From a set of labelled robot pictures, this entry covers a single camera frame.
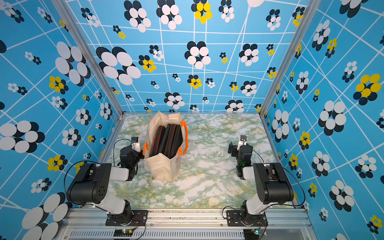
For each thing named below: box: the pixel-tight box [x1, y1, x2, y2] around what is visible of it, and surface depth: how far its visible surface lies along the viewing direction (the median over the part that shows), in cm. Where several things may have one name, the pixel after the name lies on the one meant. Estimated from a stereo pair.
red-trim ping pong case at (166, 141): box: [158, 123, 176, 157], surface depth 87 cm
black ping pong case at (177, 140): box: [168, 124, 183, 159], surface depth 85 cm
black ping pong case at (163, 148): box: [158, 123, 172, 155], surface depth 86 cm
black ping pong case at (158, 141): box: [149, 125, 166, 157], surface depth 86 cm
